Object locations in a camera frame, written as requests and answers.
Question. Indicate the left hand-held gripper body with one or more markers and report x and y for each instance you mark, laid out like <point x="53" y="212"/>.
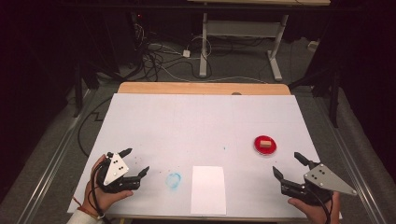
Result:
<point x="115" y="169"/>

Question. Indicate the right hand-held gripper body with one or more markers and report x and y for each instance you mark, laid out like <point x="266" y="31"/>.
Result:
<point x="323" y="180"/>

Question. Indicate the round red ink pad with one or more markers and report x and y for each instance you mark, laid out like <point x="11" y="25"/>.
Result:
<point x="259" y="148"/>

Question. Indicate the small wooden stamp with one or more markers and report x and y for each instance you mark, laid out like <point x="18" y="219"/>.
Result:
<point x="265" y="144"/>

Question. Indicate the white paper sheet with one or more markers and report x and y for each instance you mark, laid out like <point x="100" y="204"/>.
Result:
<point x="208" y="189"/>

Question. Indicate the person's left hand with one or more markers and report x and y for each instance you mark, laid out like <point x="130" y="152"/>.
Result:
<point x="106" y="200"/>

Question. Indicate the person's right hand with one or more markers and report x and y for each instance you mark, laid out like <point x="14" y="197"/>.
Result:
<point x="317" y="214"/>

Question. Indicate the black stand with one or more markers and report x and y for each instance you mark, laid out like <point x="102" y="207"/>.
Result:
<point x="334" y="99"/>
<point x="77" y="93"/>

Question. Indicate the white table cover board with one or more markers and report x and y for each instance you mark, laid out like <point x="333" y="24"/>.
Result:
<point x="193" y="124"/>

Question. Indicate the grey round table grommet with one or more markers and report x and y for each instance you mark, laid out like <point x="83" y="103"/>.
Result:
<point x="236" y="93"/>

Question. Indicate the wooden table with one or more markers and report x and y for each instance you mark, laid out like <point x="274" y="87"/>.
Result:
<point x="202" y="88"/>

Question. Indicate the small white box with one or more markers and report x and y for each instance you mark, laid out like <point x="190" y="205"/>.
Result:
<point x="313" y="45"/>

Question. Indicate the white power adapter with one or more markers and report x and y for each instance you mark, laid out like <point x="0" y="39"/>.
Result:
<point x="186" y="53"/>

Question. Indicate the metal floor rail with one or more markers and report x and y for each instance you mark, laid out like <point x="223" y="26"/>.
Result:
<point x="46" y="174"/>
<point x="358" y="174"/>

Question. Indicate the white desk frame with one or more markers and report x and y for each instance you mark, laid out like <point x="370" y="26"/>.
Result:
<point x="243" y="28"/>

